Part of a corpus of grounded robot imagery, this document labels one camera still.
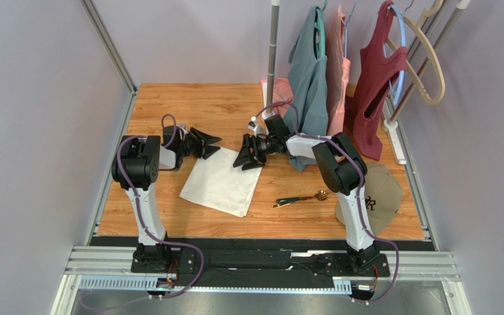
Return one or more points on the gold utensil dark handle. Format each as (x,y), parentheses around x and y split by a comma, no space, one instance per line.
(286,201)

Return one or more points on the gold fork green handle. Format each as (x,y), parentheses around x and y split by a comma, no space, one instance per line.
(320,195)

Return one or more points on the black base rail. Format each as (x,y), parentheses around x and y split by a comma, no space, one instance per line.
(255,263)

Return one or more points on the aluminium frame post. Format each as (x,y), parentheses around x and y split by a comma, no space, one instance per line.
(106,39)

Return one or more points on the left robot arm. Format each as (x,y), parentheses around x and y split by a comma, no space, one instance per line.
(136,166)

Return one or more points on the grey-blue hanging shirt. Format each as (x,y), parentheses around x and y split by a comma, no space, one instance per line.
(307,78)

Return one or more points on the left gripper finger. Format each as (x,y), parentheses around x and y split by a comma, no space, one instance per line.
(207,151)
(203,138)

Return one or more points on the salmon pink hanging shirt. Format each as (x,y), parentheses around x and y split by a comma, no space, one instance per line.
(337,73)

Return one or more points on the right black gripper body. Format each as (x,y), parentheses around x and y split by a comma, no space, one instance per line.
(254,148)

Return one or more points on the white cloth napkin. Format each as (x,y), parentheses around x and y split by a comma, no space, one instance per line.
(216,184)

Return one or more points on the pink cloth on table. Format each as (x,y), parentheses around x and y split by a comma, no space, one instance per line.
(282,93)

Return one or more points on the beige wooden hanger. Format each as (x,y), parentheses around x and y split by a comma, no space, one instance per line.
(432,59)

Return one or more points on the dark red tank top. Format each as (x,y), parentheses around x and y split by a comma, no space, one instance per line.
(378,73)

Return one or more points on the metal clothes rack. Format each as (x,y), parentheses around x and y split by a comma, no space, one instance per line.
(390,123)

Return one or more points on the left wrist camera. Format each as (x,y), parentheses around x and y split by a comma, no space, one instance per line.
(181,131)

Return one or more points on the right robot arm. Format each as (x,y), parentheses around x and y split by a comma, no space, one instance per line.
(343,172)

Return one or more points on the teal hanger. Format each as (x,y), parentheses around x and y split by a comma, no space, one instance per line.
(320,31)

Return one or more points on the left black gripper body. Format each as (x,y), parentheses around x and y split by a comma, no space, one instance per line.
(191,145)

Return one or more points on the tan baseball cap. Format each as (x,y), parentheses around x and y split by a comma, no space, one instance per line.
(383,196)

